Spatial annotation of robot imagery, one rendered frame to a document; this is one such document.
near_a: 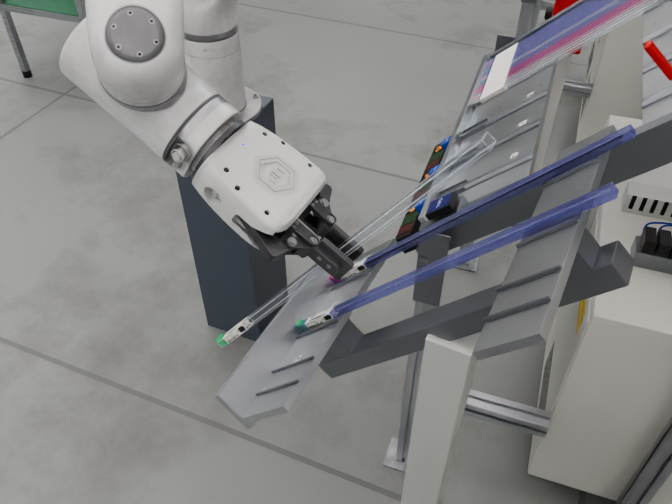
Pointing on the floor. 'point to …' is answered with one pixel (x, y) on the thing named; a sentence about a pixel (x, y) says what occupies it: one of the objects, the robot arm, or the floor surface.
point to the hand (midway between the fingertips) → (335, 252)
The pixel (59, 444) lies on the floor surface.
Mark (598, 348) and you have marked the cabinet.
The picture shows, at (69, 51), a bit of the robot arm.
